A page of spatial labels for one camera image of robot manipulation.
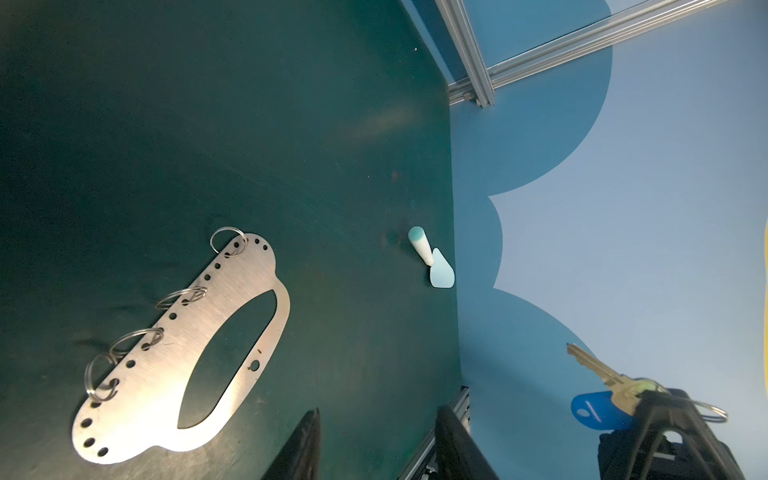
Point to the key with blue tag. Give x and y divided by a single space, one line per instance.
613 408

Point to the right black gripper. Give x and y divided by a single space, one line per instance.
662 445

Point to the light blue toy spatula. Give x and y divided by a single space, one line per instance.
441 273

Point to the silver metal keyring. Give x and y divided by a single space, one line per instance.
708 412

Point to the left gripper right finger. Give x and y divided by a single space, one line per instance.
458 457

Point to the right aluminium frame post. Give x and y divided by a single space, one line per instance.
477 86

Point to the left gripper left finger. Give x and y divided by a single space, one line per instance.
299 458

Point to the front aluminium rail base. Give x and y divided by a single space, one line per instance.
423 464

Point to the horizontal aluminium frame bar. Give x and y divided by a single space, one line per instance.
621 26

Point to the plate keyring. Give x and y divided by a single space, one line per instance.
232 240
146 339
99 386
184 296

